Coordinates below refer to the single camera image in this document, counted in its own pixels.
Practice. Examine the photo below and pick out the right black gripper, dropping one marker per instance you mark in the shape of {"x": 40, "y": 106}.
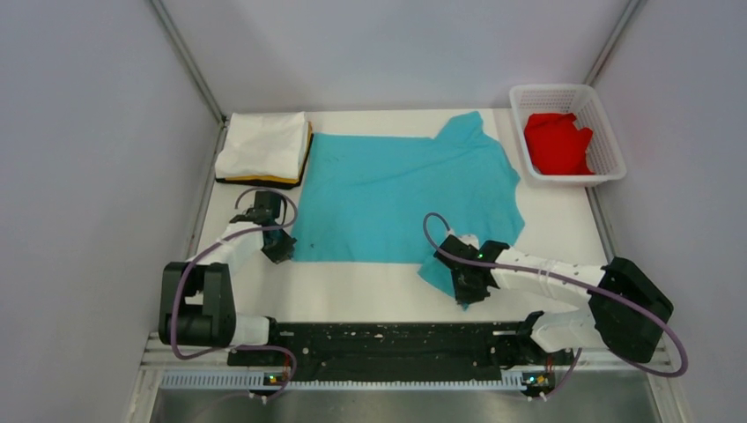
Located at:
{"x": 465, "y": 297}

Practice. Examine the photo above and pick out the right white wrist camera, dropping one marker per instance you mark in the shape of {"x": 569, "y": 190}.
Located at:
{"x": 470, "y": 240}

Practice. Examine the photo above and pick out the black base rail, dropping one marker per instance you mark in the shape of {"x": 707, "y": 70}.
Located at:
{"x": 400, "y": 352}

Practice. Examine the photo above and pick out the folded white t shirt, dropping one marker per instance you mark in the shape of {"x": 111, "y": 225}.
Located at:
{"x": 241, "y": 126}

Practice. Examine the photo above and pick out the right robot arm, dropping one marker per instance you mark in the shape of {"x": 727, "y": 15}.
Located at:
{"x": 616, "y": 305}

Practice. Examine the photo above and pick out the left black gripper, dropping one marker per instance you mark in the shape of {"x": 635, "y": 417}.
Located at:
{"x": 284, "y": 251}

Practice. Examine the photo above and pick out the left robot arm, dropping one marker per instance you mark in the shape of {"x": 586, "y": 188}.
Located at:
{"x": 197, "y": 305}

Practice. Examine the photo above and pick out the teal t shirt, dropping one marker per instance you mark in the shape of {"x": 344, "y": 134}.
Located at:
{"x": 365, "y": 198}

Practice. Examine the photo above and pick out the red t shirt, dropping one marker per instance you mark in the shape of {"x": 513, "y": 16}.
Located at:
{"x": 556, "y": 146}

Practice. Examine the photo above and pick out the white slotted cable duct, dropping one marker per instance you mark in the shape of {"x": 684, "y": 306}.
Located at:
{"x": 246, "y": 380}

